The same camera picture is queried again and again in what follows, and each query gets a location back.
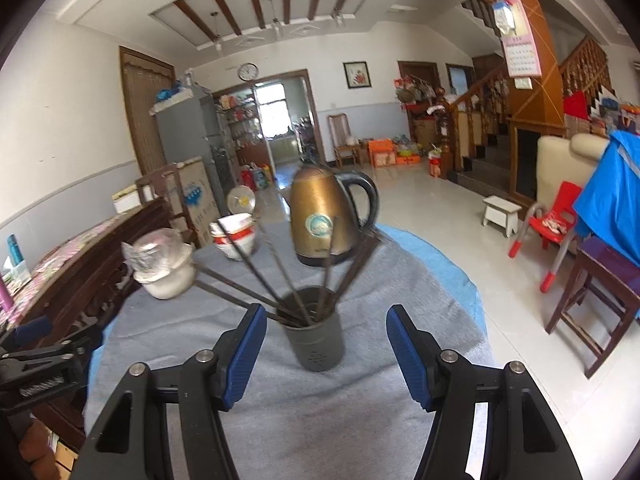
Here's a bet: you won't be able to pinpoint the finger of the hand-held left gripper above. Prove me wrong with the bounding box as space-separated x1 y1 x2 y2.
14 317 104 357
0 340 96 413

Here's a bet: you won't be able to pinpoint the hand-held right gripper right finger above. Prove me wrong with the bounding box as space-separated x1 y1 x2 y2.
385 304 583 480

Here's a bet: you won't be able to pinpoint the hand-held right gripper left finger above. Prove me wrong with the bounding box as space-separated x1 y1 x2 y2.
70 303 268 480

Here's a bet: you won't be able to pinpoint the grey metal chopstick holder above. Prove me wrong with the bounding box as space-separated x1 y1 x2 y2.
276 285 347 372

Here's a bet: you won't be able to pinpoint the bunch of dark chopsticks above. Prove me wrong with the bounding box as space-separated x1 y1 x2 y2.
192 215 383 326

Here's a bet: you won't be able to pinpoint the person's left hand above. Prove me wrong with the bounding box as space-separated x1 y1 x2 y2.
20 420 53 466

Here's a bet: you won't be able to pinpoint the floral table cover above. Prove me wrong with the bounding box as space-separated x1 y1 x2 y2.
0 215 146 326

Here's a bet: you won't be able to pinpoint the light blue table cover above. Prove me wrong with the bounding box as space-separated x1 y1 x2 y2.
100 224 488 361

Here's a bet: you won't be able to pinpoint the grey tablecloth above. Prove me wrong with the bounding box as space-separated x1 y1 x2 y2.
82 220 496 480

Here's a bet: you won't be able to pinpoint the white ceramic pot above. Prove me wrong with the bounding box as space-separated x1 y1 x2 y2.
134 245 197 300

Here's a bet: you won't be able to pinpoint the clear plastic bag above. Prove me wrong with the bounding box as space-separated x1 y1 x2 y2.
121 227 183 276

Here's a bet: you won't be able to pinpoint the small white desk fan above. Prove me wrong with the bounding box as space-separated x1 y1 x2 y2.
227 185 257 213

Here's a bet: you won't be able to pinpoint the white box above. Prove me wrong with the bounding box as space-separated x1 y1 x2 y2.
112 185 141 213

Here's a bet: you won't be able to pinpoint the white carton blue print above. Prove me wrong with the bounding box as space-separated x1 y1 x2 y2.
167 157 223 248

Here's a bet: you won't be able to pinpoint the golden electric kettle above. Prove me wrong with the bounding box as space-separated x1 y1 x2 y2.
282 162 380 267

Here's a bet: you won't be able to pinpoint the white step stool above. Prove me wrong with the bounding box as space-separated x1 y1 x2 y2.
481 196 521 238

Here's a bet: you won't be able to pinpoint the colourful plastic containers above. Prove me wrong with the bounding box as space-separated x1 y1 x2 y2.
240 162 273 191

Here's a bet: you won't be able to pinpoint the dark wooden chair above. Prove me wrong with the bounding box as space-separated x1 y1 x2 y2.
135 162 198 246

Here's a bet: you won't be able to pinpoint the red white container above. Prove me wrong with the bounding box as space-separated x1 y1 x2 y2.
427 145 446 178

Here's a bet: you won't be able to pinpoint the wooden stool purple seat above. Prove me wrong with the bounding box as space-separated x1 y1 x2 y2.
545 236 640 378

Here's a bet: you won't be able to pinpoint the red plastic chair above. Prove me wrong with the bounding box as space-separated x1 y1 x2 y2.
509 181 583 293

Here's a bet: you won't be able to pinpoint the grey refrigerator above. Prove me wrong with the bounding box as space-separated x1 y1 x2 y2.
152 85 236 206

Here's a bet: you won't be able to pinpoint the brown wooden chair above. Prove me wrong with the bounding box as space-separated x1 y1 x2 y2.
327 113 363 168

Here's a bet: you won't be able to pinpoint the wooden shelf with goods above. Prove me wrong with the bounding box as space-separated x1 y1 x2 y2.
215 87 266 161

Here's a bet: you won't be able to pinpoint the cream sofa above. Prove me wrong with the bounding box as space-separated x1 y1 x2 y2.
536 133 611 221

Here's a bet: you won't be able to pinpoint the wooden door with curtain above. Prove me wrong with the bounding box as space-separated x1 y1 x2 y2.
119 46 176 176

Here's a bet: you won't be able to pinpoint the blue jacket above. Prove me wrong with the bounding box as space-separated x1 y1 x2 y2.
573 130 640 321

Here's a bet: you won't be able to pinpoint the orange wooden pillar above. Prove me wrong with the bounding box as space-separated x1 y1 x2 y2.
470 0 568 206

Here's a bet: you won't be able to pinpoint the red box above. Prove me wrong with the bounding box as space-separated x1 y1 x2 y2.
564 92 591 121

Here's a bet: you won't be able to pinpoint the wooden stair railing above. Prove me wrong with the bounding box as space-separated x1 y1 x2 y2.
437 35 613 186

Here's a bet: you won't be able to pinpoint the framed wall picture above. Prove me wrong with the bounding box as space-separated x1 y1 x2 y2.
343 61 372 90

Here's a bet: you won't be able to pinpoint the pink wall calendar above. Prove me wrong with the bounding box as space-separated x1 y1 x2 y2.
492 0 543 78

